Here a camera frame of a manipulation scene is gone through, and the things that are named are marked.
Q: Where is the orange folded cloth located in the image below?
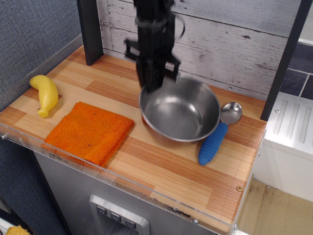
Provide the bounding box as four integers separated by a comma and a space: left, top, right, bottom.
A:
42, 102, 134, 167

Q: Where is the silver metal bowl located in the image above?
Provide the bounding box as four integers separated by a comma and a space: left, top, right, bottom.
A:
139, 78, 221, 142

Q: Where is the silver toy cabinet front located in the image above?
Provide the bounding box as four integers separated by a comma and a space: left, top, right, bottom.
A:
35, 153, 212, 235

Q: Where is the white toy sink unit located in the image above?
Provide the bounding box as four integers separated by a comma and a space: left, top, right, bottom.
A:
253, 93, 313, 201

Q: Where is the yellow plastic banana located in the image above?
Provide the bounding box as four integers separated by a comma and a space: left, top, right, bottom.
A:
29, 75, 59, 118

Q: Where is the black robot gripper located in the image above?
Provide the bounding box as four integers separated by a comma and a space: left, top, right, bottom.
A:
125, 0, 180, 93

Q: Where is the grey button dispenser panel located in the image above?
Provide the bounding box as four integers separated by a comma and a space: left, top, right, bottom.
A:
89, 194, 150, 235

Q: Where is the dark right frame post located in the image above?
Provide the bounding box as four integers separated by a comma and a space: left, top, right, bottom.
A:
260, 0, 313, 121

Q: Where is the dark frame post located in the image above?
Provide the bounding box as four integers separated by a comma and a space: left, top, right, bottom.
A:
77, 0, 103, 66
260, 0, 313, 121

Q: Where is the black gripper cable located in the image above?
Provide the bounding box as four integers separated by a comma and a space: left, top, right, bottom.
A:
171, 12, 186, 40

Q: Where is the yellow object bottom left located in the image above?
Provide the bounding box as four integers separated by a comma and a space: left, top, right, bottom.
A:
6, 226, 30, 235

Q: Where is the dark left frame post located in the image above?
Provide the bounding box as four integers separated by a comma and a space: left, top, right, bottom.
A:
77, 0, 103, 66

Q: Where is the blue handled metal spoon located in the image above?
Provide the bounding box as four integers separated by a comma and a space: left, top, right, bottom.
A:
198, 102, 242, 165

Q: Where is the clear acrylic front guard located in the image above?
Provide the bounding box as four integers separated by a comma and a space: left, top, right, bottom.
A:
0, 124, 239, 235

